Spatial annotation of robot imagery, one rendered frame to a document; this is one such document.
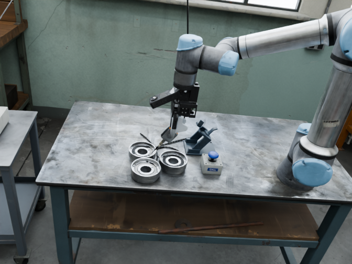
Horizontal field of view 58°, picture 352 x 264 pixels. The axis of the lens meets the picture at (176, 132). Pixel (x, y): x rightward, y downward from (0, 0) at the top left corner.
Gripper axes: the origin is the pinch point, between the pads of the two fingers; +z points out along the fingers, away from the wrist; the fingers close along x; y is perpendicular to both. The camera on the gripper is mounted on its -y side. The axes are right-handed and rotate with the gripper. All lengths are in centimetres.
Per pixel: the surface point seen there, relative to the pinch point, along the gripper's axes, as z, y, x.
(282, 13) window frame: -21, 96, 145
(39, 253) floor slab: 93, -60, 18
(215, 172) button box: 11.7, 17.6, -7.5
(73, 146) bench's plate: 13.1, -36.2, 6.9
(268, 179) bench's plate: 13.2, 38.6, -9.3
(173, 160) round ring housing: 11.3, 2.0, -1.7
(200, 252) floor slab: 93, 30, 18
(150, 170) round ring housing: 11.3, -6.8, -8.4
